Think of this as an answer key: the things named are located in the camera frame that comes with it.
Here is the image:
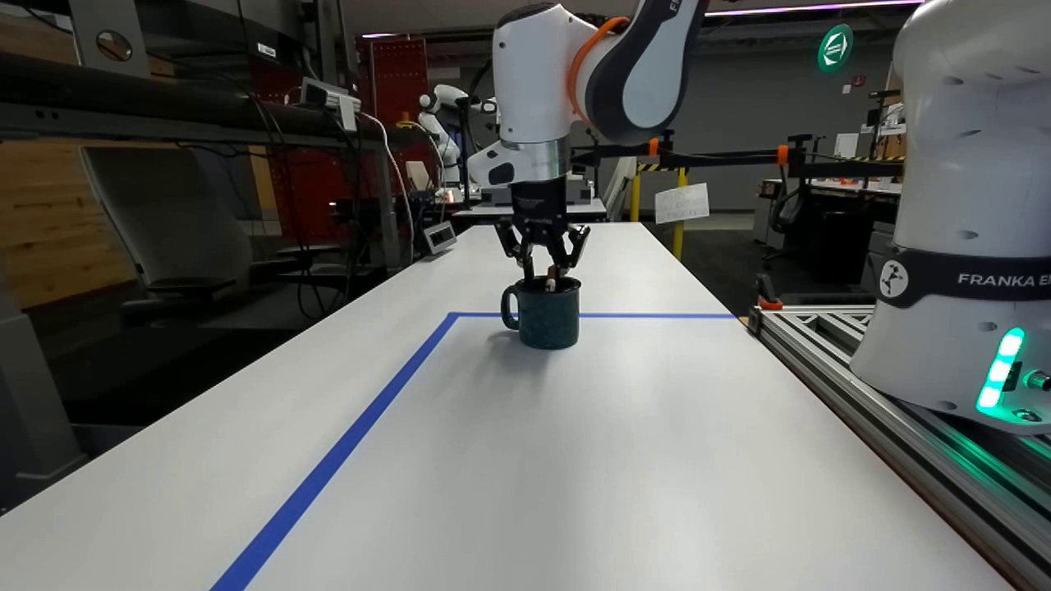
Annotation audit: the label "red cabinet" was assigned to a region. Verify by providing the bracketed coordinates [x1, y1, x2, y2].
[357, 31, 433, 134]

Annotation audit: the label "aluminium rail base frame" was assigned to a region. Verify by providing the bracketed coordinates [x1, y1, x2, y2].
[747, 303, 1051, 591]

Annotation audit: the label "green round wall sign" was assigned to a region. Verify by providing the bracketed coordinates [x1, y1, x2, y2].
[811, 22, 857, 75]

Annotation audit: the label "black background equipment cart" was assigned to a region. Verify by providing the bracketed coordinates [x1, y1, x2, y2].
[751, 174, 907, 306]

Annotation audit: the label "black camera boom orange joints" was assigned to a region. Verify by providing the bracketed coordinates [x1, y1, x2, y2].
[569, 132, 914, 183]

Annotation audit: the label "grey background table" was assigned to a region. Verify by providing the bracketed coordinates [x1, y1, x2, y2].
[451, 194, 612, 226]

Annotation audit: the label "wooden panel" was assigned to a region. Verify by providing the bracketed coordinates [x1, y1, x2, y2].
[0, 139, 145, 313]

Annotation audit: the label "small grey display device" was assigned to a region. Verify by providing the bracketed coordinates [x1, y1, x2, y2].
[422, 217, 460, 259]

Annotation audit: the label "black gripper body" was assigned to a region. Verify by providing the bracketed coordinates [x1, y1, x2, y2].
[506, 178, 576, 238]

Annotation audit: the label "white power box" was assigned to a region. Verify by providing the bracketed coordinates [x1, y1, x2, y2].
[295, 75, 367, 139]

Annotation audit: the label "dark metal shelf beam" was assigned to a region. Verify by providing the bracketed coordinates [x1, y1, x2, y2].
[0, 48, 382, 147]

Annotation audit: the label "white paper sign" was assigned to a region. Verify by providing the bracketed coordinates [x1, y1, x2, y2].
[651, 181, 712, 226]

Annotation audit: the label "dark green enamel mug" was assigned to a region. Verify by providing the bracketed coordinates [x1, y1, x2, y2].
[499, 275, 586, 352]

